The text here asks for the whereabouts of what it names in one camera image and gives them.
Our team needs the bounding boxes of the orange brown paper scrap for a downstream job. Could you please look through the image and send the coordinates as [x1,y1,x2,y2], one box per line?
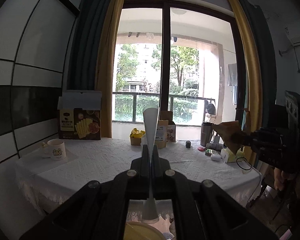
[212,121,241,155]

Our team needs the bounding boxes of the casual socks plastic bag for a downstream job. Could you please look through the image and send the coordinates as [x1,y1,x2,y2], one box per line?
[141,105,159,224]

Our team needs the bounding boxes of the yellow trash bin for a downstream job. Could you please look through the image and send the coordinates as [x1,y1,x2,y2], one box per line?
[123,222,166,240]

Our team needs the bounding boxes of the person's hand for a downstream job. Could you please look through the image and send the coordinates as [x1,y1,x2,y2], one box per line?
[274,168,289,191]

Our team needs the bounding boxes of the yellow curtain right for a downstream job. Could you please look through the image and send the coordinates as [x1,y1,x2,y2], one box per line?
[223,0,263,165]

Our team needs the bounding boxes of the yellow curtain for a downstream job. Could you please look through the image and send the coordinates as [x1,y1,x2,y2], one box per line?
[223,0,263,165]
[95,0,124,138]

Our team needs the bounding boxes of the white tissue box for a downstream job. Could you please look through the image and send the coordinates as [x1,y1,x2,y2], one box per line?
[220,148,244,163]

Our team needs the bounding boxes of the steel thermos cup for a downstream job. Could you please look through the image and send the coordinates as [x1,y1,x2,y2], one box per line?
[200,122,213,147]

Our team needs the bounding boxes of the white textured tablecloth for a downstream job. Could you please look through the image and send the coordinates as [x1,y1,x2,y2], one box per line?
[15,138,262,211]

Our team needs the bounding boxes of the small grey figurine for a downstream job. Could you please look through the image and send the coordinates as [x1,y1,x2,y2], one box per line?
[185,141,191,148]

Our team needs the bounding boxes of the white cartoon mug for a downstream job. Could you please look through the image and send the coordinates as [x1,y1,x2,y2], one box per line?
[42,139,66,161]

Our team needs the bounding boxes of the small brown cardboard tray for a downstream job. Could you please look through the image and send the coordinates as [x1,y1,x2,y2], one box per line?
[130,134,142,146]

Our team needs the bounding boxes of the small printed carton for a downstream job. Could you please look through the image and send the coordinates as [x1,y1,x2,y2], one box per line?
[167,121,176,142]

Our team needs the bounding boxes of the kraft paper pouch with label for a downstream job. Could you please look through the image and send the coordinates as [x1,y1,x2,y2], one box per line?
[155,120,168,149]

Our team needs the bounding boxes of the yellow snack packet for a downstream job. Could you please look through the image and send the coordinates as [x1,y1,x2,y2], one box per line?
[130,128,146,138]

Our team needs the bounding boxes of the dark snack box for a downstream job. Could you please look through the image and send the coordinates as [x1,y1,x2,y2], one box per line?
[57,90,102,140]

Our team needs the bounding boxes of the yellow curtain left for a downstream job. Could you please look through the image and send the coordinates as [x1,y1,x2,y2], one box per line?
[95,0,124,138]

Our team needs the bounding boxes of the black cable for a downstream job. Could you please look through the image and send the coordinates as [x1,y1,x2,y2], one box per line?
[235,156,253,172]

